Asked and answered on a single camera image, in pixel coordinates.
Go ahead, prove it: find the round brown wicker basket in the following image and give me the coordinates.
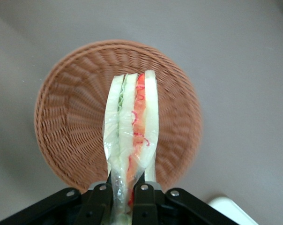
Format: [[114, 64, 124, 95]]
[[33, 39, 202, 194]]

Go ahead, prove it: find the triangle sandwich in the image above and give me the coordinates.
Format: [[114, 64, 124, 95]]
[[101, 69, 160, 225]]

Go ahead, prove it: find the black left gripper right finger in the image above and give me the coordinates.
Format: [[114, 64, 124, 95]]
[[132, 172, 230, 225]]

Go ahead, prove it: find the cream rectangular plastic tray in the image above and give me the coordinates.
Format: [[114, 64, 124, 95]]
[[206, 195, 258, 225]]

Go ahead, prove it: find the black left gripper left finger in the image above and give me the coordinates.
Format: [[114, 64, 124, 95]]
[[0, 172, 115, 225]]

